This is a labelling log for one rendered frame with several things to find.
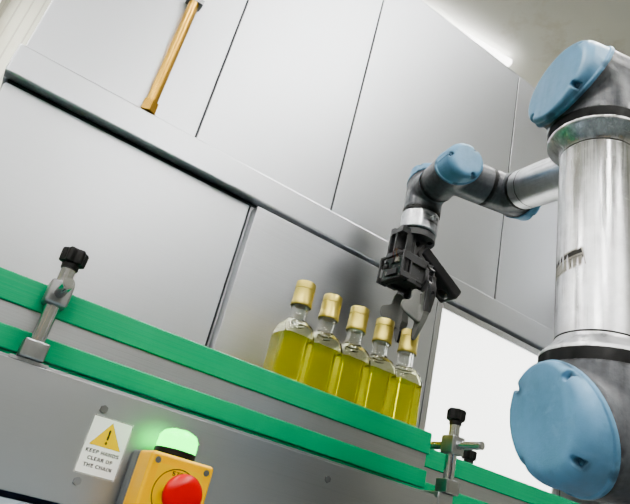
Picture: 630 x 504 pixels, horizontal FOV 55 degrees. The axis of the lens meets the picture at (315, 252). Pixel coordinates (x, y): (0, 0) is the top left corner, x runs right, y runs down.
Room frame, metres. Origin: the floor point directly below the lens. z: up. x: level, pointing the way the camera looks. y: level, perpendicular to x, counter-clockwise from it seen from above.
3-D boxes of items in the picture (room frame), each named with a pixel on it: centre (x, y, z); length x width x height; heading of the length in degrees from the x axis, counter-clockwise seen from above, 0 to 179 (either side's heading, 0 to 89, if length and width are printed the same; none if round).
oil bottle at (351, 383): (1.01, -0.10, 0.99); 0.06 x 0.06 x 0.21; 26
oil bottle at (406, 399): (1.06, -0.21, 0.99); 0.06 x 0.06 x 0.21; 28
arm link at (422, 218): (1.05, -0.19, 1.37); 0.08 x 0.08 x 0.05
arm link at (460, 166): (0.96, -0.23, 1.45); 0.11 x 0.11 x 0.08; 14
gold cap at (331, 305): (0.99, -0.05, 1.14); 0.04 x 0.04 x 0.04
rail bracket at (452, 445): (0.95, -0.26, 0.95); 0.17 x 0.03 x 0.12; 27
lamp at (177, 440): (0.70, 0.09, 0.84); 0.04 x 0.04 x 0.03
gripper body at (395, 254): (1.05, -0.18, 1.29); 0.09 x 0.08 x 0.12; 118
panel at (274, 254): (1.25, -0.27, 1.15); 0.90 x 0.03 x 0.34; 117
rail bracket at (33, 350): (0.64, 0.25, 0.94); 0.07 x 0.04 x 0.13; 27
